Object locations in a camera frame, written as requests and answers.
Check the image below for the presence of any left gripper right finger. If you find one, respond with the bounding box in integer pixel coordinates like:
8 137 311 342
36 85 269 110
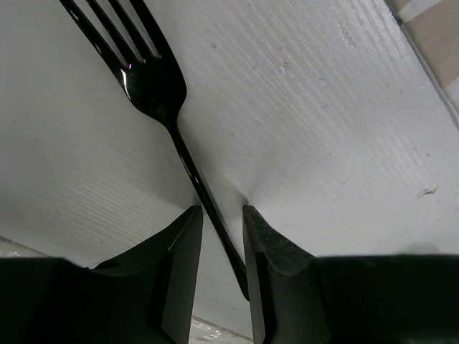
242 205 458 343

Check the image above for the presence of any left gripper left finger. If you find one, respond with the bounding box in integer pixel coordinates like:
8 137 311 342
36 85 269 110
1 206 203 343

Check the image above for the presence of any black fork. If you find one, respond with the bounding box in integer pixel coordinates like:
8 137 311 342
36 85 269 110
62 1 249 298

